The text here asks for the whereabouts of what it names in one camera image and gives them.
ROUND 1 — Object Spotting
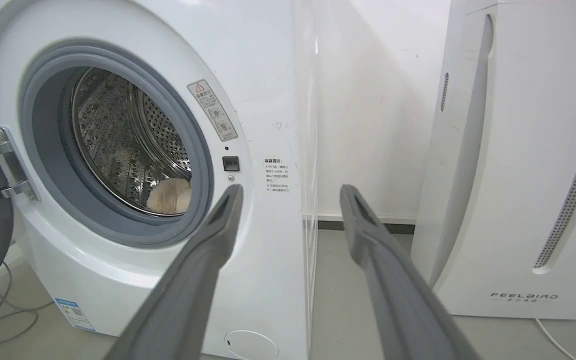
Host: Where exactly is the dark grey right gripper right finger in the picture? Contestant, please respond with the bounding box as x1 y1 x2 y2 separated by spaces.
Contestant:
339 184 480 360

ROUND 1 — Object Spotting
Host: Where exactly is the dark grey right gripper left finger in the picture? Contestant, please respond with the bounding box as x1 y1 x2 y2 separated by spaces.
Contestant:
104 184 244 360

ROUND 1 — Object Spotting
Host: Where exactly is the beige plush toy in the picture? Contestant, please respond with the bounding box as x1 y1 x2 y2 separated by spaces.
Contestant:
146 177 192 216

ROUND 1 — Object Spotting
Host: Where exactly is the white front-load washing machine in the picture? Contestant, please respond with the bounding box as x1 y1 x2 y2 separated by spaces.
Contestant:
0 0 320 360

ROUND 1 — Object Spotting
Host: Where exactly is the white air purifier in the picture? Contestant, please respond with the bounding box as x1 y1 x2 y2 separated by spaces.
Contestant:
410 0 576 320

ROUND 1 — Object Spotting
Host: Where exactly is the white power cable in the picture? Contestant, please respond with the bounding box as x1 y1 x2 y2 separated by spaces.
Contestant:
535 318 576 360

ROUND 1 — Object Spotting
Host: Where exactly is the grey floor cable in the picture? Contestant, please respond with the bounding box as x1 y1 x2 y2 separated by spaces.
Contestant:
0 260 55 346

